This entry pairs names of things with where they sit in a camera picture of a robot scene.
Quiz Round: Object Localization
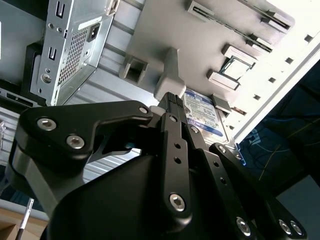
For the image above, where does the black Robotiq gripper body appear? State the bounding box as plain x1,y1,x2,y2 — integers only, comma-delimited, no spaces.
47,154,283,240

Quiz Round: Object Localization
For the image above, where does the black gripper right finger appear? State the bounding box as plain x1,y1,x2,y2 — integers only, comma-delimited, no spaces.
176,95,310,240

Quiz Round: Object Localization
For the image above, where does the hard disk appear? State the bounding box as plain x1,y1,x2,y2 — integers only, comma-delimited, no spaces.
181,87,228,147

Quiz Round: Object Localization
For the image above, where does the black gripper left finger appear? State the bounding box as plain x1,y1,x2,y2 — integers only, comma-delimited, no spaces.
4,92,195,220

